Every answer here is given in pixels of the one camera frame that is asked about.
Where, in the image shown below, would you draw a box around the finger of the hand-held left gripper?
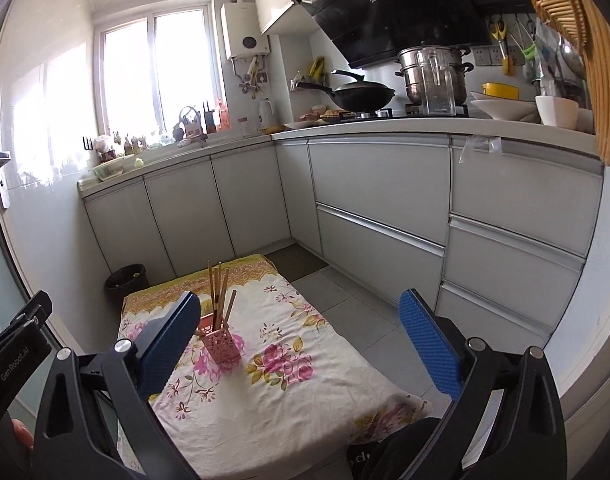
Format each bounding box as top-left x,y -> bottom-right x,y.
6,291 -> 54,332

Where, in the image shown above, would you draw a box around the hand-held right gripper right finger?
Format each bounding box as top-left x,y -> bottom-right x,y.
398,288 -> 567,480

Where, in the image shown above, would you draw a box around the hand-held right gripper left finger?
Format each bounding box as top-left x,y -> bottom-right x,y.
34,290 -> 206,480

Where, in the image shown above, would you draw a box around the pink plastic utensil holder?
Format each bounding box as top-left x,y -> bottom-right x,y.
195,312 -> 242,363

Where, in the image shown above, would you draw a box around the person's left hand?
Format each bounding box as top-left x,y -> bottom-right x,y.
11,419 -> 36,453

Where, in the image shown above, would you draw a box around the black trash bin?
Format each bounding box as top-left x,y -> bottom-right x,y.
104,263 -> 150,311

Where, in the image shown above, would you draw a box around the dark cloth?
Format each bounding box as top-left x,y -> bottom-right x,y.
347,417 -> 466,480

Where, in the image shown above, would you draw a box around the floral printed cloth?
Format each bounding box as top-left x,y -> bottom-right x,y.
117,254 -> 433,480

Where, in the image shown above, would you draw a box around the white cabinet with doors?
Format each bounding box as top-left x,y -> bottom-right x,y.
82,142 -> 293,278

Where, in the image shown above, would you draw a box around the dark floor mat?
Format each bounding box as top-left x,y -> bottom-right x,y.
271,246 -> 331,282

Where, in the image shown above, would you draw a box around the green glass bowl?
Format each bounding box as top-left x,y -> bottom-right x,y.
94,157 -> 136,182

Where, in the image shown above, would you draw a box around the white cabinet with drawers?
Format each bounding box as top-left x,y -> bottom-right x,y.
275,132 -> 606,356

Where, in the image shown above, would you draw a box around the pale flower ornament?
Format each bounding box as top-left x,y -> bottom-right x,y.
94,135 -> 116,163

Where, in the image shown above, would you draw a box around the row of small figurines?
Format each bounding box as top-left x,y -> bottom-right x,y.
112,131 -> 148,156

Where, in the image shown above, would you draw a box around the clear tape strip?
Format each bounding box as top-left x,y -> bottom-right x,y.
457,135 -> 503,165

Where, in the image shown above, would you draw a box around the gas stove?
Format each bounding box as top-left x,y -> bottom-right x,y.
330,105 -> 471,121

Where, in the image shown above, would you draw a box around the white shallow bowl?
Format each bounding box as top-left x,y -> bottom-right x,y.
469,91 -> 541,122

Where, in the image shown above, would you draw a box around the clear plastic pitcher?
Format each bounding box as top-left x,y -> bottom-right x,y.
421,49 -> 458,117

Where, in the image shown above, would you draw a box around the black wok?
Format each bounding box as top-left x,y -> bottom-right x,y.
295,69 -> 397,112

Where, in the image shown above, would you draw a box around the yellow lid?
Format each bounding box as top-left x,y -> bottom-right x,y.
482,81 -> 520,101

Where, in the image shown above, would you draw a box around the white deep bowl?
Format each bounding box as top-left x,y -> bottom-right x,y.
535,95 -> 580,127

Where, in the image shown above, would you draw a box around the water heater pipes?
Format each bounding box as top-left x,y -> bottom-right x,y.
230,57 -> 266,98

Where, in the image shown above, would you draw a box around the steel steamer pot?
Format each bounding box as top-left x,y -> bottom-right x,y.
395,45 -> 475,106

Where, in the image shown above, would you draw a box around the kitchen window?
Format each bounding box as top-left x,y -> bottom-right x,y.
97,5 -> 226,133

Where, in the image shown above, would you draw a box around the steel ladle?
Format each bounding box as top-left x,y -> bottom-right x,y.
558,35 -> 586,81

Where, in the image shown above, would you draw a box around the white water heater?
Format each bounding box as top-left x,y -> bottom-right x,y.
220,2 -> 272,61

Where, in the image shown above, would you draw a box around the woven wicker tray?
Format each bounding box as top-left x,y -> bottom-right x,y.
512,0 -> 610,166

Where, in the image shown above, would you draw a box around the black range hood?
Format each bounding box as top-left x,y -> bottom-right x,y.
291,0 -> 491,68

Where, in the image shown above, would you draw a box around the wall spice rack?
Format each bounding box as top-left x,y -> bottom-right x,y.
290,62 -> 331,93

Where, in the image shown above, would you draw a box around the wall outlet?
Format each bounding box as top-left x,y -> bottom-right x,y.
472,45 -> 503,67

